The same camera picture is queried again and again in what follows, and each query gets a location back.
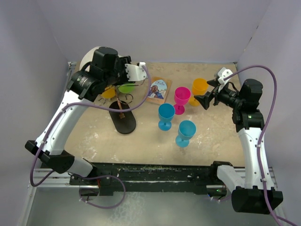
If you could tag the blue wine glass left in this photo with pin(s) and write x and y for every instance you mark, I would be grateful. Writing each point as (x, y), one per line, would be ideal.
(166, 113)

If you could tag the blue wine glass front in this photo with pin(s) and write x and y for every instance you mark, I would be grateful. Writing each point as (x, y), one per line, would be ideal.
(186, 131)

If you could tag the green wine glass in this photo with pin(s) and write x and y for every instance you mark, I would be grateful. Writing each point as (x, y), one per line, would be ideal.
(126, 88)

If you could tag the orange wine glass back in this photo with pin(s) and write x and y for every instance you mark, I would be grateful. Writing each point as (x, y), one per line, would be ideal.
(199, 87)

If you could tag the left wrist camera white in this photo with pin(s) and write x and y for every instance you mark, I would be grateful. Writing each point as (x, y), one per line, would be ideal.
(136, 72)

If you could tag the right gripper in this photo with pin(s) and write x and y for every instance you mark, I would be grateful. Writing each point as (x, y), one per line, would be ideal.
(205, 99)

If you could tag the blue wine glass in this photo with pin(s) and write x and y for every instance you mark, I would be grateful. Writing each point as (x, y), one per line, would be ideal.
(186, 131)
(166, 113)

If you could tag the orange wine glass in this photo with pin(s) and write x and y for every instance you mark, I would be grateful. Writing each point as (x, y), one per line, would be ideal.
(199, 87)
(109, 93)

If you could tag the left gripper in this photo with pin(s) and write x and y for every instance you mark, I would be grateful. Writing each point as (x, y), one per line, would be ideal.
(121, 63)

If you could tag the metal wine glass rack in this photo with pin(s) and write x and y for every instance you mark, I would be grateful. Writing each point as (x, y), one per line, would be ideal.
(125, 123)

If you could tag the orange picture book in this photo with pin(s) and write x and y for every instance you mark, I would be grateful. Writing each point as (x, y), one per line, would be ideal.
(159, 90)

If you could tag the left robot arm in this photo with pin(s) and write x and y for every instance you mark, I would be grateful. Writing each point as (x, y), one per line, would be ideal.
(100, 68)

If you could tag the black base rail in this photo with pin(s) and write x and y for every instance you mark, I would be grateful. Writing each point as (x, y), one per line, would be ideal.
(119, 177)

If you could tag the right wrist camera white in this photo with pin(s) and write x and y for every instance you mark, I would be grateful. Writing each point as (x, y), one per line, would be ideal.
(222, 77)

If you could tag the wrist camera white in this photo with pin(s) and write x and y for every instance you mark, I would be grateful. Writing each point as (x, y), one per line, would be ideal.
(222, 77)
(136, 72)

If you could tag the orange wine glass front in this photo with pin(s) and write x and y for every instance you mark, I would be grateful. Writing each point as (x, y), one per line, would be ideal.
(109, 93)

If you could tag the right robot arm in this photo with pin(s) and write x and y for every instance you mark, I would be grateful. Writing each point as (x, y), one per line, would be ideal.
(254, 193)

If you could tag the white cylinder container orange lid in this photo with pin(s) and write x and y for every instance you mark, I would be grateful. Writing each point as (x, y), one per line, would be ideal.
(88, 57)

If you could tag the pink wine glass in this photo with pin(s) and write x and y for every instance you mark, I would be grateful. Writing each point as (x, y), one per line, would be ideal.
(181, 98)

